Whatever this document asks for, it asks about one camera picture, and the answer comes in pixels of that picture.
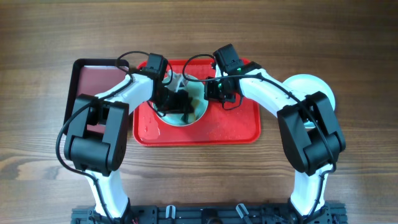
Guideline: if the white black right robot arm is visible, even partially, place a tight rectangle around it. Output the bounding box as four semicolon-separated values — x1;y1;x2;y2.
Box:
205;67;346;223

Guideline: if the green yellow sponge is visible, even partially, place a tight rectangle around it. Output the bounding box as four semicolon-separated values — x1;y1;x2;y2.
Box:
182;113;196;124

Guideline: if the light green plate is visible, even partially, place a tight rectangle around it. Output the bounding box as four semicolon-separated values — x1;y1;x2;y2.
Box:
282;74;336;110
151;70;208;126

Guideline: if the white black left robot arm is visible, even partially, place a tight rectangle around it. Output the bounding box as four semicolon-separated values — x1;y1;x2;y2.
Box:
55;72;193;223

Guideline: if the black water tray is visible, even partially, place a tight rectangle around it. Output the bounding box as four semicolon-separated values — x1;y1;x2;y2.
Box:
64;58;125;122

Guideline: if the red serving tray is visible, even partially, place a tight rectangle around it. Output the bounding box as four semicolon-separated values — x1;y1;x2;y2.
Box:
132;57;261;147

